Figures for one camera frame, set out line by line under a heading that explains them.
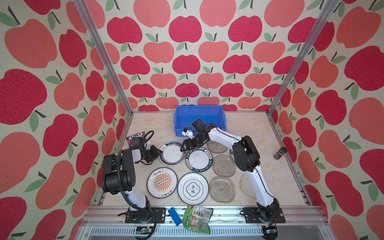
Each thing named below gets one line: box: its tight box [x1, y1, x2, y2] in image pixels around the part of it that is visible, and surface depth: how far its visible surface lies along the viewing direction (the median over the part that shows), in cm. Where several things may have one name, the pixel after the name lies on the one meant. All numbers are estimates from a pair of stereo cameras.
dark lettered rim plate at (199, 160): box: [185, 147, 214, 173], surface depth 95 cm
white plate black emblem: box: [177, 172, 209, 206], surface depth 84 cm
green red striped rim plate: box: [158, 141, 186, 166], surface depth 97 cm
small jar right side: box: [273, 147, 288, 161], surface depth 90 cm
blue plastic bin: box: [173, 105, 227, 137], surface depth 118 cm
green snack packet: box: [182, 205, 214, 235], surface depth 73 cm
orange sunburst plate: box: [146, 167, 178, 199], surface depth 86 cm
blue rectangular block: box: [168, 207, 182, 227], surface depth 74 cm
